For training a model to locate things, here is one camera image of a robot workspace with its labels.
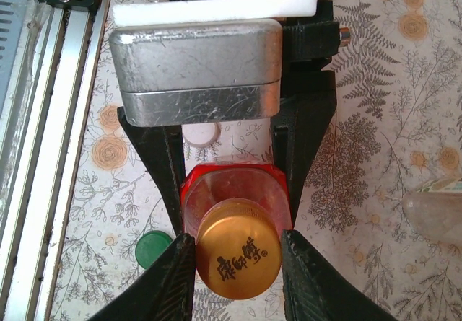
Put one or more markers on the green bottle cap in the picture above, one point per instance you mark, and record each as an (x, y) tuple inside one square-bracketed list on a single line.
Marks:
[(151, 249)]

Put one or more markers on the clear bottle green label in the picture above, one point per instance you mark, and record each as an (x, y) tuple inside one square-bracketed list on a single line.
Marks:
[(436, 213)]

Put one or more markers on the white bottle cap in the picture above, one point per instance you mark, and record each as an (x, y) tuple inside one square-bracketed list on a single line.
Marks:
[(200, 135)]

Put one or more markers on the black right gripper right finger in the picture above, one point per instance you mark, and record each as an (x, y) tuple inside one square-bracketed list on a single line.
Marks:
[(310, 285)]

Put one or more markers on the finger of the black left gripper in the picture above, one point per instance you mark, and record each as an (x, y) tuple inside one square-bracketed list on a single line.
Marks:
[(162, 155), (307, 130)]

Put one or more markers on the red label drink bottle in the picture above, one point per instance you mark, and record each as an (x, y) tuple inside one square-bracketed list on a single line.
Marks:
[(234, 184)]

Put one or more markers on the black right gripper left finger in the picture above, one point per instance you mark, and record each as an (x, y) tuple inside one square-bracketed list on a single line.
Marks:
[(166, 285)]

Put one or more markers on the gold bottle cap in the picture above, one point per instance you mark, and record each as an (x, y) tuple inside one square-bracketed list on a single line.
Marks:
[(238, 249)]

